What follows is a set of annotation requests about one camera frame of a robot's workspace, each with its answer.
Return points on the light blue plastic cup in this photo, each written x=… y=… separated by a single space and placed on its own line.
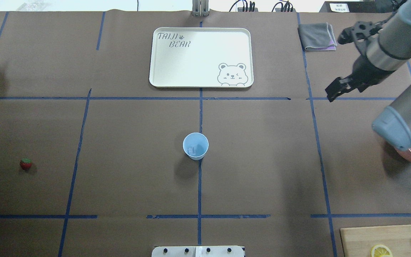
x=199 y=141

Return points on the ice cube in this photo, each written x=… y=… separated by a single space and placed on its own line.
x=191 y=151

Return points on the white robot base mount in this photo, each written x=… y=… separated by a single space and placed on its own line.
x=199 y=251

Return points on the black power strip left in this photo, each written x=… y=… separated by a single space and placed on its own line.
x=247 y=6

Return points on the red toy strawberry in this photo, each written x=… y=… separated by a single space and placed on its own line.
x=25 y=164

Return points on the black box with label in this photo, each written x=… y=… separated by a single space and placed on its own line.
x=343 y=7

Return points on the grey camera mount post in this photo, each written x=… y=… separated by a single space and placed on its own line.
x=200 y=8

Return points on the grey folded cloth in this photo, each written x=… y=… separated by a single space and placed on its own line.
x=317 y=37

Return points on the white bear serving tray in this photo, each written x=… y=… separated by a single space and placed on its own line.
x=201 y=57

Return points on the lemon slice front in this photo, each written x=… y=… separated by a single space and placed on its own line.
x=380 y=251

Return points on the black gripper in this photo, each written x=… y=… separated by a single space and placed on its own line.
x=364 y=70

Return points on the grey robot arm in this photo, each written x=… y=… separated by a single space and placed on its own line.
x=384 y=47

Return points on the bamboo cutting board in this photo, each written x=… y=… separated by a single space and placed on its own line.
x=359 y=241

